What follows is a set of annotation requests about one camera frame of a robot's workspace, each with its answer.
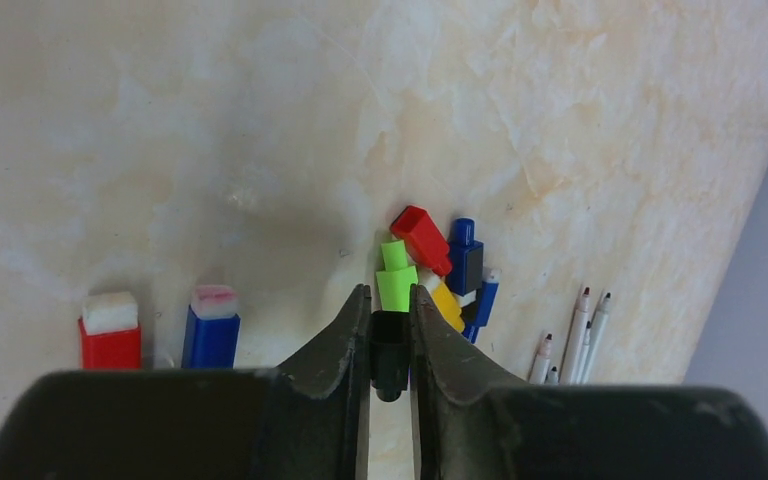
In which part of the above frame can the yellow pen cap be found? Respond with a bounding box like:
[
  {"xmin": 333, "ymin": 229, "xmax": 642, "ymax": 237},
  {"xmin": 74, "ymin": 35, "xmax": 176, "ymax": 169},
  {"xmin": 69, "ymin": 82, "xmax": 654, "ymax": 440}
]
[{"xmin": 419, "ymin": 269, "xmax": 466, "ymax": 333}]

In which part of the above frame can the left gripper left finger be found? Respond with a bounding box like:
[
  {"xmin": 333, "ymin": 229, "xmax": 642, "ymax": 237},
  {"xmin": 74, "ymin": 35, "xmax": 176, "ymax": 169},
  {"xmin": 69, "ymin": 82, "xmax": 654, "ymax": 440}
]
[{"xmin": 0, "ymin": 285, "xmax": 371, "ymax": 479}]

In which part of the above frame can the blue capped white marker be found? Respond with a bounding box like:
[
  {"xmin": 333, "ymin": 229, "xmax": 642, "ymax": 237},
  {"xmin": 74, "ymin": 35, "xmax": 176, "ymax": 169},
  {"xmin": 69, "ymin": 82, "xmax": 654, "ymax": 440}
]
[{"xmin": 181, "ymin": 285, "xmax": 241, "ymax": 369}]

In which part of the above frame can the black white marker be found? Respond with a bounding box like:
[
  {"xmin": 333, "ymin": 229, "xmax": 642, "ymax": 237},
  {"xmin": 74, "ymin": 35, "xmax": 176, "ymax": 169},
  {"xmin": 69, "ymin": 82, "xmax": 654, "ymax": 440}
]
[{"xmin": 578, "ymin": 292, "xmax": 612, "ymax": 384}]

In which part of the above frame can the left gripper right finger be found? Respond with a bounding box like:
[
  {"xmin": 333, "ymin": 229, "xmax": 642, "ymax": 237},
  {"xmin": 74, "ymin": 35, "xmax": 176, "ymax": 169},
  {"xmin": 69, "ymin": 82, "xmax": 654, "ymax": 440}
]
[{"xmin": 409, "ymin": 286, "xmax": 768, "ymax": 479}]

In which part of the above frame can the green pen cap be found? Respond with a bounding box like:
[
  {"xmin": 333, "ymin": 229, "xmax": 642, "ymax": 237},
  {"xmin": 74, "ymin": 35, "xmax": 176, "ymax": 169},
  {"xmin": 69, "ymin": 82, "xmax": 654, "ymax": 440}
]
[{"xmin": 376, "ymin": 240, "xmax": 418, "ymax": 312}]

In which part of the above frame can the red capped white marker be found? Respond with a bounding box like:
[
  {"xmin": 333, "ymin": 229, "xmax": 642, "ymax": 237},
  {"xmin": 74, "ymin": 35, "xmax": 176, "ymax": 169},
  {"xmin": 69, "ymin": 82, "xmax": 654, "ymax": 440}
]
[{"xmin": 78, "ymin": 292, "xmax": 142, "ymax": 370}]

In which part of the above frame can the black pen cap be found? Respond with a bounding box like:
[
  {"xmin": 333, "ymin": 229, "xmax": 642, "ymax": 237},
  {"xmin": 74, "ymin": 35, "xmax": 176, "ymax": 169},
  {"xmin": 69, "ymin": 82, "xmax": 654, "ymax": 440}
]
[
  {"xmin": 369, "ymin": 310, "xmax": 411, "ymax": 402},
  {"xmin": 446, "ymin": 217, "xmax": 484, "ymax": 296}
]

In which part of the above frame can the red pen cap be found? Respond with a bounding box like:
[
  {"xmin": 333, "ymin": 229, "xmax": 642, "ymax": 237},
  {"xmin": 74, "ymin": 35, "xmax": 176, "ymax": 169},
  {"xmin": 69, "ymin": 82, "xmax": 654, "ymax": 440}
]
[{"xmin": 389, "ymin": 205, "xmax": 453, "ymax": 277}]

